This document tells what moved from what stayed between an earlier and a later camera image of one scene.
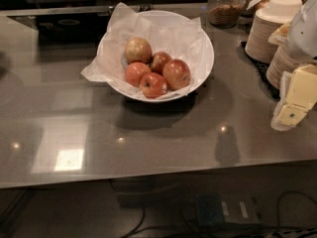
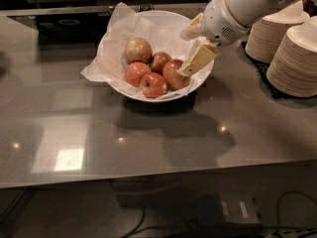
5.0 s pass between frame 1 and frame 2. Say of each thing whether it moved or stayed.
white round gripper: moved
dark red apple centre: stayed
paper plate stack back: stayed
